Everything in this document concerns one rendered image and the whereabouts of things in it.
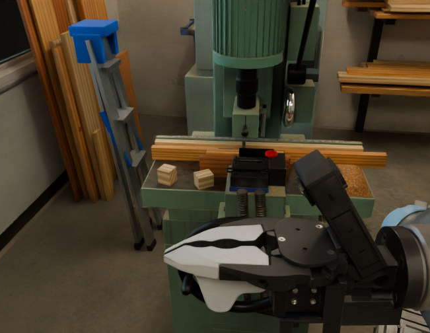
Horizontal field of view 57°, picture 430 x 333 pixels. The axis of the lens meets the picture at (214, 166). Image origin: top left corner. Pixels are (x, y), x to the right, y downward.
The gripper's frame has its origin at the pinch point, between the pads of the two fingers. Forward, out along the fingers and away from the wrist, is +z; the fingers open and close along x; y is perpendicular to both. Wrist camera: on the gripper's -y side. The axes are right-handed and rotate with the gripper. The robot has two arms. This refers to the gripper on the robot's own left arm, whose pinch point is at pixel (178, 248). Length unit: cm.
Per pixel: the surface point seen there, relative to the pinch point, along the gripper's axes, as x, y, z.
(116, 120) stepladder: 146, 29, 43
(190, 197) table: 64, 27, 4
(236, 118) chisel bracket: 71, 8, -8
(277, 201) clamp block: 51, 22, -17
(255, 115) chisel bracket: 71, 8, -13
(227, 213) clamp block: 53, 26, -5
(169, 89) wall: 328, 52, 41
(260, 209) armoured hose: 50, 24, -13
